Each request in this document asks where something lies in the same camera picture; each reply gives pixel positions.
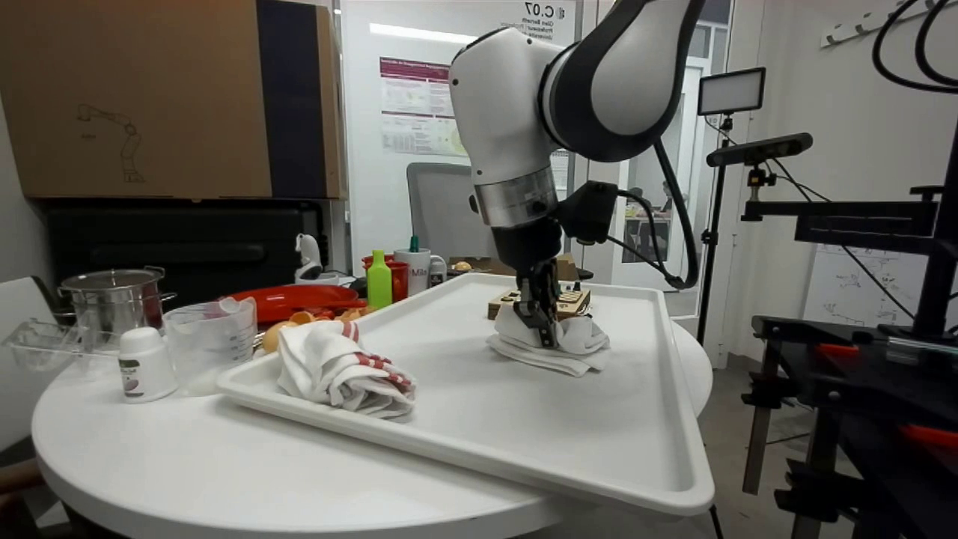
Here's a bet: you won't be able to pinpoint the green plastic bottle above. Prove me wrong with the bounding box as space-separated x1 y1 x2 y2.
366 248 396 311

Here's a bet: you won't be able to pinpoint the white wall hook rail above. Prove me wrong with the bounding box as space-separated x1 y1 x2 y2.
817 0 938 51

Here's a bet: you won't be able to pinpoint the black LED light panel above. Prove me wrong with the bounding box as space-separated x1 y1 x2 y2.
696 66 771 120

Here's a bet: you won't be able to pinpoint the black light stand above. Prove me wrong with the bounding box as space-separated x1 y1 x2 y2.
696 115 736 349

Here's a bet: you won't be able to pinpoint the small white pill bottle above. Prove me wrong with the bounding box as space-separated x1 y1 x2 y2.
118 326 181 404

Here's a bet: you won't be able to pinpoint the red bowl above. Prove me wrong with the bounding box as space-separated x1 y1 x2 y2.
233 281 368 334

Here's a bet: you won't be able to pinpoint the clear plastic measuring cup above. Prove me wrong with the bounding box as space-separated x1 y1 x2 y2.
163 296 260 400

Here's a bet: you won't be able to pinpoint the clear glass bowl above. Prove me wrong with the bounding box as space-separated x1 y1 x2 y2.
3 316 87 377

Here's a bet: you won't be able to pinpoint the white board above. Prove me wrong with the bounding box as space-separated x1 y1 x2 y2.
804 242 938 334

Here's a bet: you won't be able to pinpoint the white kettle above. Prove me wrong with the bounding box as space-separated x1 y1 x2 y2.
295 231 328 281

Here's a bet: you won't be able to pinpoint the wall poster with maroon header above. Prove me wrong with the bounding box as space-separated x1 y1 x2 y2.
378 54 474 163

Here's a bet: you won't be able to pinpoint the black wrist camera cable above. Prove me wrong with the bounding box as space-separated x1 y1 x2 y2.
610 138 702 293

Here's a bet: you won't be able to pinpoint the grey chair back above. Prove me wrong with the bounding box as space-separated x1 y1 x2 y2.
404 159 497 265

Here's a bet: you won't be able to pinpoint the orange food pieces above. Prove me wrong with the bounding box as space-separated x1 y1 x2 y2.
256 305 371 356

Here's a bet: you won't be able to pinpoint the black vertical post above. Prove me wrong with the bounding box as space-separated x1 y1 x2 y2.
910 129 958 343

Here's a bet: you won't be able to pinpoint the white towel with red stripe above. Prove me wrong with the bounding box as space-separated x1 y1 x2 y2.
485 302 610 380

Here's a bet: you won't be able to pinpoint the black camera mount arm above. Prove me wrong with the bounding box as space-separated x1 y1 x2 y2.
744 163 947 248

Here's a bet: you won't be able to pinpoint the large white plastic tray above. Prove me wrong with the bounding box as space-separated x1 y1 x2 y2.
217 269 720 519

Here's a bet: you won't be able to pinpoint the black looped cable bundle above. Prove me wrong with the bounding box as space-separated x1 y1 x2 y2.
868 0 958 100

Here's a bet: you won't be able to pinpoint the black cabinet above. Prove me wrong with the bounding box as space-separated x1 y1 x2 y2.
40 195 334 302

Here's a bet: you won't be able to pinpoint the black clamp with orange grip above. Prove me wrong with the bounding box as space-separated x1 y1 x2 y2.
811 343 892 370
896 422 958 457

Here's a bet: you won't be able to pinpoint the black stereo bar camera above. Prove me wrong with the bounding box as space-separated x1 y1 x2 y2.
703 129 817 171

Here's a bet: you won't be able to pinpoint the large flat cardboard sheet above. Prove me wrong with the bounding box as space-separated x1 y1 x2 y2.
0 0 349 205

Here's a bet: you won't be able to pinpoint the white towel with red print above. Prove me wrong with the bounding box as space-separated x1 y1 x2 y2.
277 319 420 422

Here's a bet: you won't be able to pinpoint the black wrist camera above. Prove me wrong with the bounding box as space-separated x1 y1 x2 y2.
551 180 624 248

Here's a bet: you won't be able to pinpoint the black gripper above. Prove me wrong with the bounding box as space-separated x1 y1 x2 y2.
488 220 567 349

